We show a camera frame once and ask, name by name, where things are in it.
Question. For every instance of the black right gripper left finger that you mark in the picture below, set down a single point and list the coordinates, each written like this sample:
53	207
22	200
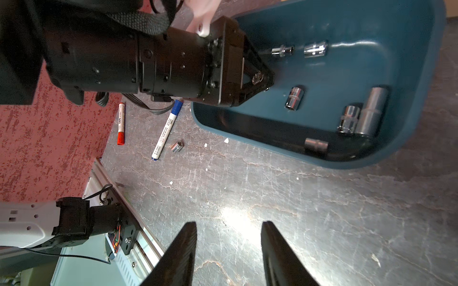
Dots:
176	267

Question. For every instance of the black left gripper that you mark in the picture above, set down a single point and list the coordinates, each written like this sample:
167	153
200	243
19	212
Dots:
223	69

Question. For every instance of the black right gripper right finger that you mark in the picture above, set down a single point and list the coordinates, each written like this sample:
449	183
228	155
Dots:
281	265

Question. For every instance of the chrome socket box front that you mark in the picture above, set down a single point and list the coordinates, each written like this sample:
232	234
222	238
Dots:
317	49

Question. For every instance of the small chrome socket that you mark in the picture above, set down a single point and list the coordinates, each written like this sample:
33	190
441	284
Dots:
316	145
177	147

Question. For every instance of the dark chrome socket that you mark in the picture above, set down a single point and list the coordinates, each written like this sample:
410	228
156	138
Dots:
349	120

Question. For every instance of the chrome socket long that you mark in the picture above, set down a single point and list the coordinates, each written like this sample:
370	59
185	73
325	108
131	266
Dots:
371	113

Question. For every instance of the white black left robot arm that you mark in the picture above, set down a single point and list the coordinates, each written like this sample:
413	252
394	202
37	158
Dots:
113	47

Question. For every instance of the teal plastic storage box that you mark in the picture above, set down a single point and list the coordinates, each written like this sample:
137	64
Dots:
391	44

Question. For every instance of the blue white marker pen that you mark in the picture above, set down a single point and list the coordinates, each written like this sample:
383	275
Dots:
166	130

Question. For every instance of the small red object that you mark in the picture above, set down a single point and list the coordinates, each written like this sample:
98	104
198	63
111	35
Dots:
121	124

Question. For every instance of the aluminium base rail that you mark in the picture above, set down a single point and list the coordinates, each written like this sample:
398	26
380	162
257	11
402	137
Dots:
133	249

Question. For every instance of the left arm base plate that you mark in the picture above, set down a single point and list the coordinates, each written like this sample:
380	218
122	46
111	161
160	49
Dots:
124	237

